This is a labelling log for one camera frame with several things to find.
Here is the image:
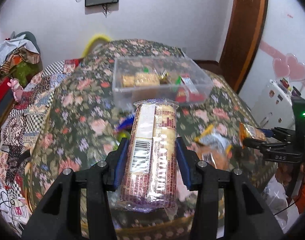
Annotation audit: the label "green striped snack packet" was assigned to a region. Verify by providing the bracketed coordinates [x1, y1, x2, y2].
[239, 122, 266, 148]

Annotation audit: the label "clear bag fried snacks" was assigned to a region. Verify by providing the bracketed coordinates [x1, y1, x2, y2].
[201, 150, 229, 171]

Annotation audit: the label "long pink biscuit pack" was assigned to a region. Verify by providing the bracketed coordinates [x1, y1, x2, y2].
[119, 99, 178, 212]

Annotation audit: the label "green jelly cup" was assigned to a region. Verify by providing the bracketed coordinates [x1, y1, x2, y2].
[117, 130, 131, 142]

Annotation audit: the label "red snack bag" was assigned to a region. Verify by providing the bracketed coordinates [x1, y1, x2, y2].
[175, 75, 206, 103]

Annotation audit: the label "blue snack bag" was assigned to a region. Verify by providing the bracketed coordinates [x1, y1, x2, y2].
[115, 113, 135, 132]

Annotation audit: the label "clear plastic storage box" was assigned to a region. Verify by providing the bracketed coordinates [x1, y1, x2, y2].
[112, 56, 214, 111]

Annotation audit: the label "green zip cookie bag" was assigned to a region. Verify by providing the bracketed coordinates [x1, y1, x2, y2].
[143, 67, 182, 85]

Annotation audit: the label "square cracker pack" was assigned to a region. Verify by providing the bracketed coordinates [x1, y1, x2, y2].
[121, 75, 135, 87]

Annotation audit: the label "yellow edged snack packet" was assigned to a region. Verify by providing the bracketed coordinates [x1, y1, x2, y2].
[194, 125, 232, 155]

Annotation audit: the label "person right hand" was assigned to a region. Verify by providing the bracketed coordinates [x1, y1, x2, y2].
[275, 163, 305, 189]

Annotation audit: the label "white appliance with stickers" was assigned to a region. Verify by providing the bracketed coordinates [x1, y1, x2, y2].
[251, 80, 295, 129]

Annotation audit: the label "patchwork quilt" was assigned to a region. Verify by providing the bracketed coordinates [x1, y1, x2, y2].
[0, 59, 81, 199]

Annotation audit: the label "white sliding door hearts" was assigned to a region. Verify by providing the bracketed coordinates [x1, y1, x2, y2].
[239, 0, 305, 109]

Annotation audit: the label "floral green bedspread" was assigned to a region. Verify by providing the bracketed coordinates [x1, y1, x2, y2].
[27, 38, 279, 240]

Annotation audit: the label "wooden wardrobe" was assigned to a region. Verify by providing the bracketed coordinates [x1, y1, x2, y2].
[219, 0, 268, 93]

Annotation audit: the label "pink plush toy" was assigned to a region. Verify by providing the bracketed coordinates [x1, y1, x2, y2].
[7, 79, 23, 102]

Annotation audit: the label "red box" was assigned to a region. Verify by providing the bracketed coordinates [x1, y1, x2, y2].
[0, 77, 10, 101]

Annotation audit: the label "pile of clothes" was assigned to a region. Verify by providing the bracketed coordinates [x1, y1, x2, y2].
[0, 31, 41, 87]

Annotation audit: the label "yellow foam tube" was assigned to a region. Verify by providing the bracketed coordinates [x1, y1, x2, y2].
[81, 34, 112, 58]

